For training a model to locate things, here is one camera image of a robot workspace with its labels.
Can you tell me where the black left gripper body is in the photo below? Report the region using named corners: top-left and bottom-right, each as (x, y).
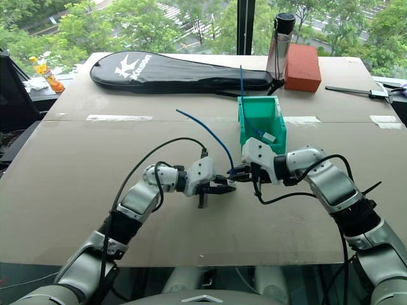
top-left (197, 177), bottom-right (221, 210)

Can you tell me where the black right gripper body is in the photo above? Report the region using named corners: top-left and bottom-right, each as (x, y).
top-left (245, 162), bottom-right (267, 198)

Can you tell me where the blue network cable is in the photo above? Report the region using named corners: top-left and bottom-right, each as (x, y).
top-left (176, 109), bottom-right (235, 175)
top-left (239, 64), bottom-right (265, 138)

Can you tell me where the green plastic bin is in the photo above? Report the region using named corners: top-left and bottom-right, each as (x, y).
top-left (237, 95), bottom-right (287, 157)

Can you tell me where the silver robot torso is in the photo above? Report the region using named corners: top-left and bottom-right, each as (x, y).
top-left (120, 266), bottom-right (289, 305)

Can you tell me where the black zip tie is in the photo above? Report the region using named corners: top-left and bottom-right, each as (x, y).
top-left (360, 180), bottom-right (382, 198)

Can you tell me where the red brick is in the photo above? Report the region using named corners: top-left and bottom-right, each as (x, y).
top-left (284, 44), bottom-right (322, 93)

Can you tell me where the clear tape strip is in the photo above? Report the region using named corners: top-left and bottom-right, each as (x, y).
top-left (86, 114), bottom-right (154, 123)

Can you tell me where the black racket bag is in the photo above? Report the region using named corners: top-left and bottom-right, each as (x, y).
top-left (89, 50), bottom-right (286, 97)

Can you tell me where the clear bottle with black lid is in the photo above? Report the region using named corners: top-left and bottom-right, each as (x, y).
top-left (266, 12), bottom-right (297, 81)

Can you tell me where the metal caliper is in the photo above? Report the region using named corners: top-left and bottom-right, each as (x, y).
top-left (324, 85), bottom-right (395, 104)

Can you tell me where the orange drink bottle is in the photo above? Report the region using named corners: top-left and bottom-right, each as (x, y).
top-left (29, 56), bottom-right (66, 94)

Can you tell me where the white crumpled paper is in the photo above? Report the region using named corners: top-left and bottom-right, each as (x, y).
top-left (22, 78), bottom-right (49, 94)

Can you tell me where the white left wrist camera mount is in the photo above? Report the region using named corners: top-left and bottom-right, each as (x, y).
top-left (183, 156), bottom-right (217, 198)

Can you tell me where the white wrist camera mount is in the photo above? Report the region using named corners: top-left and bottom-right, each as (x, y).
top-left (183, 156), bottom-right (217, 198)
top-left (241, 137), bottom-right (287, 185)

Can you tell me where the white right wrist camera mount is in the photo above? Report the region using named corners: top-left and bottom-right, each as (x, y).
top-left (241, 137), bottom-right (287, 185)

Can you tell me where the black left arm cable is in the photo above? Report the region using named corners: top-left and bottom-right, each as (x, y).
top-left (97, 137), bottom-right (210, 305)

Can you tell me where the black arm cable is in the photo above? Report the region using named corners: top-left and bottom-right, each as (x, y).
top-left (97, 137), bottom-right (210, 305)
top-left (253, 154), bottom-right (354, 305)

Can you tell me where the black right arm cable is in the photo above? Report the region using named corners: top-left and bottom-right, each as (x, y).
top-left (253, 154), bottom-right (354, 305)

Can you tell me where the dark window frame post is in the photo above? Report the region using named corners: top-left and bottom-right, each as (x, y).
top-left (236, 0), bottom-right (256, 56)

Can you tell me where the black stand frame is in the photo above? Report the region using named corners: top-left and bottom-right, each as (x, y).
top-left (0, 49), bottom-right (44, 179)

